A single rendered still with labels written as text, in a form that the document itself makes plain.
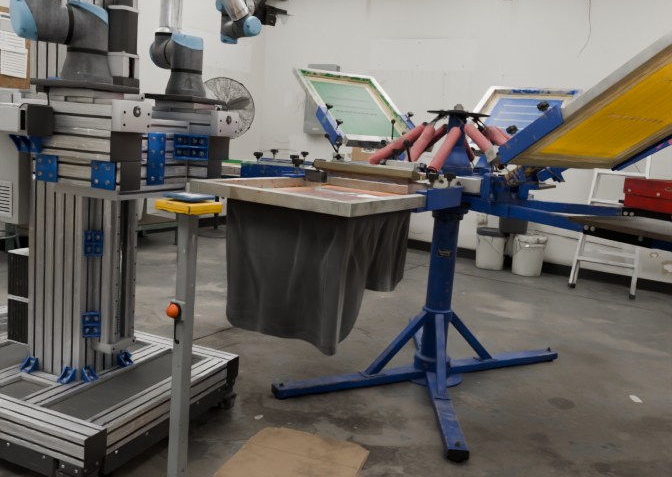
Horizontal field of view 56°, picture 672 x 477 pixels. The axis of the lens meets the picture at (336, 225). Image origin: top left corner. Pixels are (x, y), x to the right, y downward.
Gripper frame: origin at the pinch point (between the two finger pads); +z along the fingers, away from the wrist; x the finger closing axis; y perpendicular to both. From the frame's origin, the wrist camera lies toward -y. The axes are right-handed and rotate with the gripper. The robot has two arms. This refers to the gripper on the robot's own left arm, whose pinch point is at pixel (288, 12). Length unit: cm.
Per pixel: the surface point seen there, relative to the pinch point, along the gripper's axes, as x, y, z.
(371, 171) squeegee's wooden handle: 82, 53, -16
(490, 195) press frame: 88, 60, 54
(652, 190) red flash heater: 165, 38, 17
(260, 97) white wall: -400, 70, 282
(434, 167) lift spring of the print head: 72, 52, 33
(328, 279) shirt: 111, 79, -56
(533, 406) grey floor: 118, 153, 82
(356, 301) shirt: 112, 87, -43
